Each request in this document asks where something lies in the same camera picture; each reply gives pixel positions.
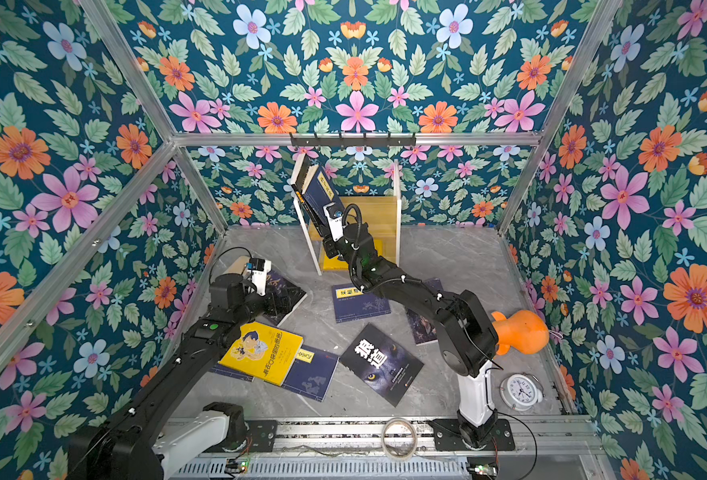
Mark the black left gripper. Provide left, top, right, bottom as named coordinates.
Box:
left=230, top=281, right=300, bottom=328

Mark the yellow cartoon cover book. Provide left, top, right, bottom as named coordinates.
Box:
left=217, top=322, right=304, bottom=386

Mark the blue book yellow label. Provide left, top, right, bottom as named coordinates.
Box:
left=301, top=165, right=343, bottom=223
left=331, top=284, right=391, bottom=323

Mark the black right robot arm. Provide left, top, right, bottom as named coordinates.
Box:
left=316, top=204, right=499, bottom=449

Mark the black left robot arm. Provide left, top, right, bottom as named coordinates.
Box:
left=67, top=273, right=293, bottom=479

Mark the dark portrait book left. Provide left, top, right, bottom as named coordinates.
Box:
left=263, top=271, right=307, bottom=327

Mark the dark portrait book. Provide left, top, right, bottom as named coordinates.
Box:
left=263, top=271, right=307, bottom=327
left=405, top=309, right=437, bottom=346

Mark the yellow book under shelf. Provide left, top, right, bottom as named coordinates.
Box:
left=321, top=238, right=385, bottom=272

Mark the wooden white bookshelf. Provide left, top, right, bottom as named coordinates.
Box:
left=289, top=178, right=401, bottom=273

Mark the beige oblong pad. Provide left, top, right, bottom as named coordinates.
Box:
left=213, top=255, right=250, bottom=279

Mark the blue book under yellow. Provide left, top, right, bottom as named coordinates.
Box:
left=209, top=363, right=253, bottom=382

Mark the blue book front centre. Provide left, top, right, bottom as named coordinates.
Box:
left=281, top=346, right=339, bottom=402

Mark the black book on shelf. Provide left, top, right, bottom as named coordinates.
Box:
left=290, top=155, right=327, bottom=237

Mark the dark portrait book right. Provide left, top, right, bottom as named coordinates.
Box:
left=405, top=309, right=437, bottom=346

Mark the black wolf cover book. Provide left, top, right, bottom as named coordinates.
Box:
left=340, top=323, right=423, bottom=407

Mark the orange gourd toy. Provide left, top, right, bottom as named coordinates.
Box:
left=493, top=310, right=549, bottom=355

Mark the white alarm clock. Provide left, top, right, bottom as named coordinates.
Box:
left=499, top=373, right=543, bottom=412

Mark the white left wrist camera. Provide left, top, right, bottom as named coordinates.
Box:
left=246, top=257, right=272, bottom=296

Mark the black hook rail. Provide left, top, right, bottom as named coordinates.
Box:
left=289, top=133, right=417, bottom=148

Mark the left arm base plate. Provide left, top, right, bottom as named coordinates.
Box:
left=205, top=420, right=278, bottom=454

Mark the tape roll ring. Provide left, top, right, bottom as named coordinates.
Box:
left=380, top=418, right=419, bottom=461

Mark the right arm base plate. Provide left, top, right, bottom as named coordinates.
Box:
left=427, top=418, right=515, bottom=453

